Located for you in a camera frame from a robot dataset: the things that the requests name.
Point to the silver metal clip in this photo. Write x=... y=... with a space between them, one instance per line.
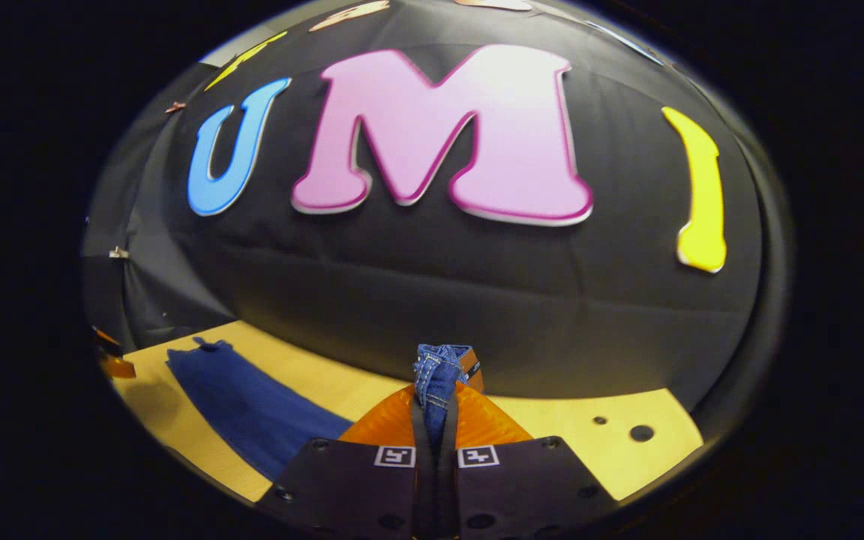
x=118 y=253

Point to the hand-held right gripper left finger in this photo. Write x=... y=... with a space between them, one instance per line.
x=357 y=487

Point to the red metal clip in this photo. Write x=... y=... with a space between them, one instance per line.
x=175 y=107

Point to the black backdrop cloth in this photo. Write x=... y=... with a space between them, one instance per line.
x=477 y=300

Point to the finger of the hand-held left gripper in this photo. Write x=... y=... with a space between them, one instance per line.
x=118 y=368
x=106 y=336

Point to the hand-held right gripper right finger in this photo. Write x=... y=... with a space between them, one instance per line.
x=522 y=487

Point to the blue jeans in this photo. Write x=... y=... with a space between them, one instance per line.
x=252 y=405

